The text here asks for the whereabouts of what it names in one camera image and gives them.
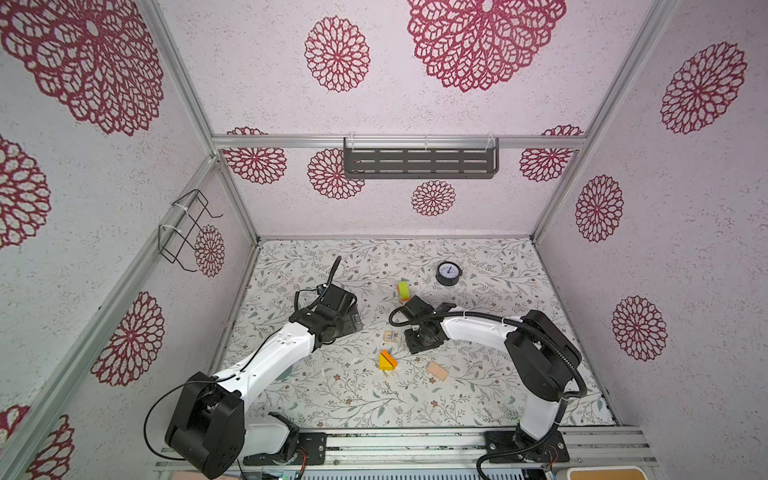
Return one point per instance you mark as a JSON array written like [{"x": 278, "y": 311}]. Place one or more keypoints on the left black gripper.
[{"x": 351, "y": 321}]

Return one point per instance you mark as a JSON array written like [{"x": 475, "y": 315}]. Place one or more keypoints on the natural wood rectangular block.
[{"x": 437, "y": 371}]

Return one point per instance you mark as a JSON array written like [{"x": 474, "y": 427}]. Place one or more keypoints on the grey slotted wall shelf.
[{"x": 423, "y": 163}]

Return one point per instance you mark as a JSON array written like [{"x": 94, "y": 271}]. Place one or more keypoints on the black round pressure gauge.
[{"x": 448, "y": 273}]

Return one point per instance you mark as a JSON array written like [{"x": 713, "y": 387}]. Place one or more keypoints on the black wire wall basket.
[{"x": 204, "y": 241}]

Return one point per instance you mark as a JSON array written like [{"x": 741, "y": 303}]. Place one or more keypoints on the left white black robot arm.
[{"x": 208, "y": 428}]

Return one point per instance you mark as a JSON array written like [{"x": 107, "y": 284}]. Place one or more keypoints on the green wood block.
[{"x": 403, "y": 289}]

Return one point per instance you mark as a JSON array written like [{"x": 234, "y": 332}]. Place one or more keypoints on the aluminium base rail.
[{"x": 459, "y": 448}]

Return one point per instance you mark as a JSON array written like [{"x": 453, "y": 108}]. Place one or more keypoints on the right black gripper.
[{"x": 410, "y": 344}]

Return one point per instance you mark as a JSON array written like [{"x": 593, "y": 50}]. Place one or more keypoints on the orange white box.
[{"x": 602, "y": 473}]

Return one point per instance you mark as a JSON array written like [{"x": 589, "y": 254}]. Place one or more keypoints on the yellow orange triangle block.
[{"x": 386, "y": 361}]

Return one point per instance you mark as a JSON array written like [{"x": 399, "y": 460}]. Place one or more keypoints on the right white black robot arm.
[{"x": 545, "y": 360}]

